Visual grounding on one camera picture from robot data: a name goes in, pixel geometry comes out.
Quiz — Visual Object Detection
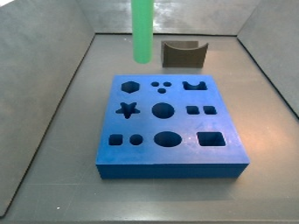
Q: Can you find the blue shape-sorting block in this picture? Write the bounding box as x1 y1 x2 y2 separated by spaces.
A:
96 74 250 179

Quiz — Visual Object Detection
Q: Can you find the green oval peg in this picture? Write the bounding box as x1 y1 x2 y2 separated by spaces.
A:
131 0 155 64

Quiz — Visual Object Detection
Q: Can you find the dark brown curved holder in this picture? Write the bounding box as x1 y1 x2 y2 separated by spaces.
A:
161 40 209 68

